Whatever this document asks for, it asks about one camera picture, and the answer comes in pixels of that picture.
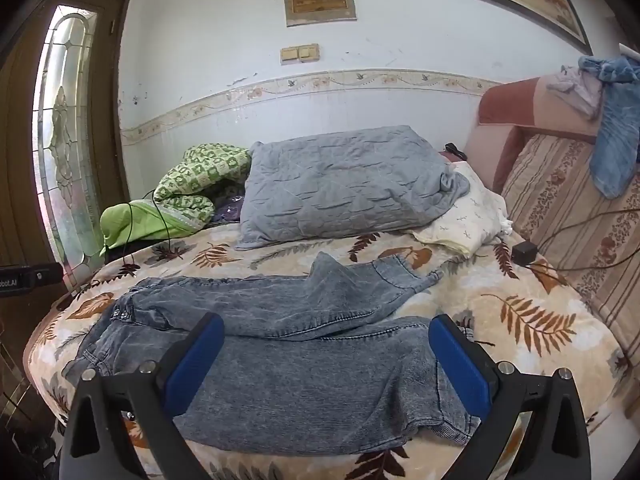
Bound grey denim jeans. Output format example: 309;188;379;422
63;252;478;456

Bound leaf pattern bed blanket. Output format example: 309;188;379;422
23;226;639;479

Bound black power adapter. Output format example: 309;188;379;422
511;240;538;266

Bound white patterned pillow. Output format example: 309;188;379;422
412;162;513;258

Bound green patterned quilt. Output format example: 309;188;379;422
100;143;250;252

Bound purple patterned cloth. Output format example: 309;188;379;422
209;184;245;226

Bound striped floral sofa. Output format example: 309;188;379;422
464;76;639;354

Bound blue denim garment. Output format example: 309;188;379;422
578;55;639;200

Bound grey quilted pillow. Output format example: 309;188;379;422
236;126;470;250

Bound pale lilac garment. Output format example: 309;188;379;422
547;66;603;120

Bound stained glass wooden door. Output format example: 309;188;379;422
1;0;129;360

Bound adapter black cable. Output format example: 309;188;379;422
529;207;640;273

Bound black charger cable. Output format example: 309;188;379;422
118;190;174;261

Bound beige wall switch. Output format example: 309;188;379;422
280;44;320;65

